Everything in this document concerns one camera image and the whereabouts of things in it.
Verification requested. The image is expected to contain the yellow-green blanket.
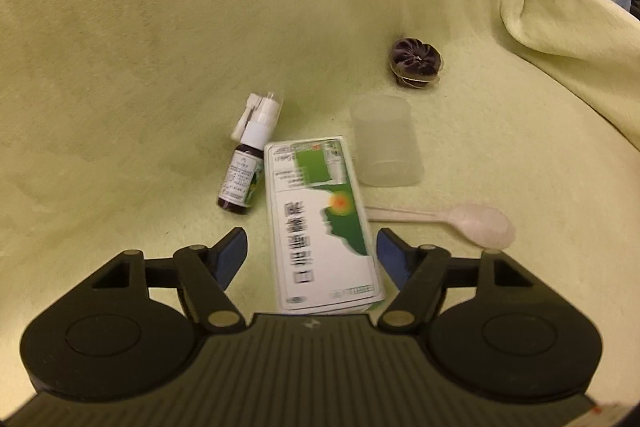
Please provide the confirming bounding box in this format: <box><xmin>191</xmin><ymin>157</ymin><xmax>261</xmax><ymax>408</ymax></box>
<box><xmin>0</xmin><ymin>0</ymin><xmax>640</xmax><ymax>408</ymax></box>

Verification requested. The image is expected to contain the clear plastic cup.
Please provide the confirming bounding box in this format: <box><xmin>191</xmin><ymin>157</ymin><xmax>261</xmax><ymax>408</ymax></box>
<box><xmin>349</xmin><ymin>96</ymin><xmax>425</xmax><ymax>188</ymax></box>

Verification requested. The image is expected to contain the brown spray bottle white nozzle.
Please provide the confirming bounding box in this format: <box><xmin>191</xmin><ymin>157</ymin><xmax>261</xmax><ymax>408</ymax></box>
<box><xmin>216</xmin><ymin>92</ymin><xmax>283</xmax><ymax>215</ymax></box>

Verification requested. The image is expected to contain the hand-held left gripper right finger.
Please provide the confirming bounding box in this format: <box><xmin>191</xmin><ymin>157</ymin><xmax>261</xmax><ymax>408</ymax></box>
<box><xmin>376</xmin><ymin>227</ymin><xmax>531</xmax><ymax>333</ymax></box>

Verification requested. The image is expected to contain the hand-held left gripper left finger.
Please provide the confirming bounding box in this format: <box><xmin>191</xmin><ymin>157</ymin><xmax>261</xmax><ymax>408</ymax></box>
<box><xmin>92</xmin><ymin>227</ymin><xmax>248</xmax><ymax>333</ymax></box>

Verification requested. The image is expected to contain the dark brown hair scrunchie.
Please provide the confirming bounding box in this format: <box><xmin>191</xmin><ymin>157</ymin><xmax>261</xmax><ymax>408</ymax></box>
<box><xmin>387</xmin><ymin>37</ymin><xmax>445</xmax><ymax>88</ymax></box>

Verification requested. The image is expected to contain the green white medicine box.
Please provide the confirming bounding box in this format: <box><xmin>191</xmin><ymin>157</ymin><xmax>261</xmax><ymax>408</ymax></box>
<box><xmin>263</xmin><ymin>136</ymin><xmax>386</xmax><ymax>315</ymax></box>

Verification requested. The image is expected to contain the white plastic spoon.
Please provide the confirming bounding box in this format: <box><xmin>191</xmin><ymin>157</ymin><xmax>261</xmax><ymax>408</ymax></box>
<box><xmin>362</xmin><ymin>203</ymin><xmax>516</xmax><ymax>251</ymax></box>

